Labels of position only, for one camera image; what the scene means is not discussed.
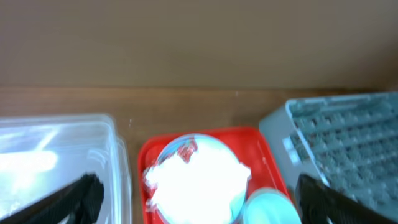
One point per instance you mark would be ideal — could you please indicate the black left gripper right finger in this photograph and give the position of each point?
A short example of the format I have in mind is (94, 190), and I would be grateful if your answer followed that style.
(319, 204)

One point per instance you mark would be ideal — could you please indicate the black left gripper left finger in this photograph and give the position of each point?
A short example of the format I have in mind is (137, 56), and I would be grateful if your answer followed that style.
(77, 202)

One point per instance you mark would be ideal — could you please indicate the red snack wrapper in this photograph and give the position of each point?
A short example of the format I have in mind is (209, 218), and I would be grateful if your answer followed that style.
(186, 150)

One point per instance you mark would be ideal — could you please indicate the white napkin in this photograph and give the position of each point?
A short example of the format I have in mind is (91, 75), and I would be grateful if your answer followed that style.
(199, 180)

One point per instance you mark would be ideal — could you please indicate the clear plastic waste bin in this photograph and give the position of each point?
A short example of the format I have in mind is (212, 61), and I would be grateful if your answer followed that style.
(40, 155)

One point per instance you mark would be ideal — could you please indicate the grey dishwasher rack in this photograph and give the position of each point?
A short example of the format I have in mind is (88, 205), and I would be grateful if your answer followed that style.
(347, 142)

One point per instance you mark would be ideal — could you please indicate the mint green bowl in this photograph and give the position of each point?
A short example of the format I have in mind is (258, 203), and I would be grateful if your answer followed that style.
(269, 206)

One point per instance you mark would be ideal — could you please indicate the red plastic tray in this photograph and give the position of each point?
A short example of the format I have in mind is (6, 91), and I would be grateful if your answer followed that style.
(247, 143)

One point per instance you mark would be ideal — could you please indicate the light blue plate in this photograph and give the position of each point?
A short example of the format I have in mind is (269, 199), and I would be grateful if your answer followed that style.
(174, 149)

